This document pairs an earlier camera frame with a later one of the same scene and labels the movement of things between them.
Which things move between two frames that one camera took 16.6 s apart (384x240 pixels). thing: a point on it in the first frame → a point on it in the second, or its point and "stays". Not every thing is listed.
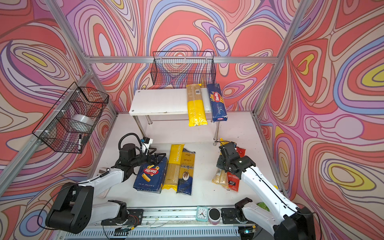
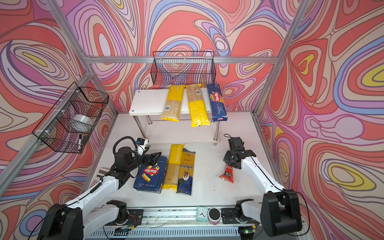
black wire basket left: [67, 125] stays
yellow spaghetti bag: [196, 109] stays
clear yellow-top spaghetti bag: [220, 178] → [173, 104]
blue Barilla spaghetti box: [217, 107] stays
